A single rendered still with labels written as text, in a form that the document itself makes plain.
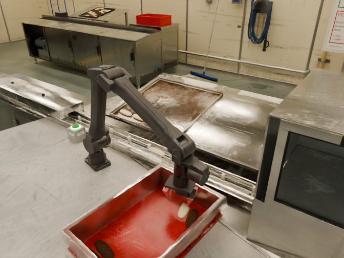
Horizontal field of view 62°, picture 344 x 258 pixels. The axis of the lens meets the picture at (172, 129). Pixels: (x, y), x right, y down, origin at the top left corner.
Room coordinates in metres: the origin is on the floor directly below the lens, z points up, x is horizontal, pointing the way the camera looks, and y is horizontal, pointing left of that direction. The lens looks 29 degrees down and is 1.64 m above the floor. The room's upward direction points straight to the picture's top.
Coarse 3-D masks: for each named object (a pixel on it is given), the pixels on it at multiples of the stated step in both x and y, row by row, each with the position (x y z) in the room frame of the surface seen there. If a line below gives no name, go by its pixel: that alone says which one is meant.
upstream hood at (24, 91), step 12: (0, 72) 2.29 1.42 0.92; (0, 84) 1.99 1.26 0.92; (12, 84) 1.99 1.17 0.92; (24, 84) 1.99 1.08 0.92; (12, 96) 1.86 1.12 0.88; (24, 96) 1.76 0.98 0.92; (36, 96) 1.76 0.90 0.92; (48, 96) 1.76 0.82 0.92; (60, 96) 1.76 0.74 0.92; (36, 108) 1.68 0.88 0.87; (48, 108) 1.59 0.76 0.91; (60, 108) 1.57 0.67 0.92; (72, 108) 1.61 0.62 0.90
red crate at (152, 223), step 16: (160, 192) 0.92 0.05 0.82; (128, 208) 0.83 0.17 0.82; (144, 208) 0.83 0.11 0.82; (160, 208) 0.82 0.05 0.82; (176, 208) 0.82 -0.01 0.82; (192, 208) 0.82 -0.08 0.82; (112, 224) 0.75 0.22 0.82; (128, 224) 0.75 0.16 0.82; (144, 224) 0.75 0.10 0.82; (160, 224) 0.74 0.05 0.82; (176, 224) 0.74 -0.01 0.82; (208, 224) 0.72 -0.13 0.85; (96, 240) 0.68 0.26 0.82; (112, 240) 0.68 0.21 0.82; (128, 240) 0.67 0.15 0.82; (144, 240) 0.67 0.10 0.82; (160, 240) 0.67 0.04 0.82; (128, 256) 0.61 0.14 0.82; (144, 256) 0.61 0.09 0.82; (176, 256) 0.59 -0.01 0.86
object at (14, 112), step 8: (32, 80) 2.38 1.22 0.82; (48, 88) 2.19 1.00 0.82; (56, 88) 2.19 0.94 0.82; (72, 96) 2.01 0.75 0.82; (80, 96) 2.01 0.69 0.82; (0, 104) 2.01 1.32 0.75; (8, 104) 1.92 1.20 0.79; (0, 112) 2.03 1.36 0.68; (8, 112) 1.94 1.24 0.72; (16, 112) 1.87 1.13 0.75; (24, 112) 1.79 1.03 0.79; (32, 112) 1.73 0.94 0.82; (0, 120) 2.07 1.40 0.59; (8, 120) 1.97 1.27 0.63; (16, 120) 1.88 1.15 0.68; (24, 120) 1.81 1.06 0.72; (32, 120) 1.74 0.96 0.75; (0, 128) 2.10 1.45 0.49; (8, 128) 2.00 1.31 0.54
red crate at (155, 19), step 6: (138, 18) 5.11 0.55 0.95; (144, 18) 5.04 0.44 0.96; (150, 18) 4.97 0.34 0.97; (156, 18) 4.91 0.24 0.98; (162, 18) 4.93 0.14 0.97; (168, 18) 5.08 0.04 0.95; (144, 24) 5.04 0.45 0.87; (150, 24) 4.97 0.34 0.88; (156, 24) 4.91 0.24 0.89; (162, 24) 4.93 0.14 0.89
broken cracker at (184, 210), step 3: (183, 204) 0.84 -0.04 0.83; (186, 204) 0.84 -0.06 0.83; (180, 207) 0.82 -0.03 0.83; (183, 207) 0.82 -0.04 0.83; (186, 207) 0.82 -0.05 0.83; (189, 207) 0.82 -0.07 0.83; (180, 210) 0.80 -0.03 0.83; (183, 210) 0.80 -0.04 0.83; (186, 210) 0.80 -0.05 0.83; (180, 213) 0.79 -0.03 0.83; (183, 213) 0.79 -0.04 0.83; (186, 213) 0.79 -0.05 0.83; (180, 216) 0.78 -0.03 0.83; (183, 216) 0.78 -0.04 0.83
